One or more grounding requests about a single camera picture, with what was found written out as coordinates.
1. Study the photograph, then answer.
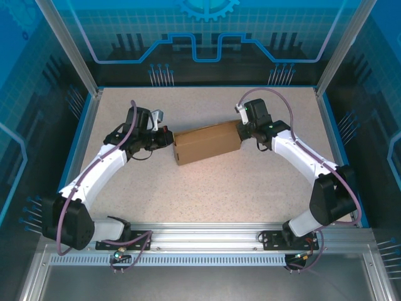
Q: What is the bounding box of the brown cardboard box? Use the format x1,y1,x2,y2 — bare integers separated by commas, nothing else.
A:
173,120,244,166

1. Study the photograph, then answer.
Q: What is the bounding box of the black left wrist cable loop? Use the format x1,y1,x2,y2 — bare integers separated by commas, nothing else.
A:
130,149,154,161

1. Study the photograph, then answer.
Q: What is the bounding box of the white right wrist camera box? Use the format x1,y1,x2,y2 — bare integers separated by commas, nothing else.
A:
234,100,251,125

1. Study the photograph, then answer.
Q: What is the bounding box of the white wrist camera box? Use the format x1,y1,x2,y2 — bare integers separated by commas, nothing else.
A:
149,109,165,131
234,100,251,125

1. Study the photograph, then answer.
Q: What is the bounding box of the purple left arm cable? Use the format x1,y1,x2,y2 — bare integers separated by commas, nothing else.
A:
57,99,154,275

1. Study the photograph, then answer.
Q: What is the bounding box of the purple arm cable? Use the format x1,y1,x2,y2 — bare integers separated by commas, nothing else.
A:
236,87,363,273
57,99,154,275

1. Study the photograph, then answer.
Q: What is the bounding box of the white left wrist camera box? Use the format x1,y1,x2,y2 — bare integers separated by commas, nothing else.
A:
149,109,165,131

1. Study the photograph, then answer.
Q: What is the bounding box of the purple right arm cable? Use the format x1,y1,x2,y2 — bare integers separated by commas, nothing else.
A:
236,87,363,273

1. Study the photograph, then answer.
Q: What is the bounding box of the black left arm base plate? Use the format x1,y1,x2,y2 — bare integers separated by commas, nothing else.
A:
95,228,154,251

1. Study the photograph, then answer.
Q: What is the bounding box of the aluminium frame post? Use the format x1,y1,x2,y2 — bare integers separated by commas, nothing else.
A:
34,0,105,97
314,0,377,97

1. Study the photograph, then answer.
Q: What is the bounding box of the aluminium mounting rail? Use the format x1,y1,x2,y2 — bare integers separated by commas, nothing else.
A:
40,221,373,252

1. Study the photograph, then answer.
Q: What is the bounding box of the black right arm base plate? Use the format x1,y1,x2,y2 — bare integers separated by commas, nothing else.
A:
261,230,324,251

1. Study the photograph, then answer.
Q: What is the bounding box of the slotted grey cable duct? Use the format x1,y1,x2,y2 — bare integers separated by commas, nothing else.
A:
49,253,288,267

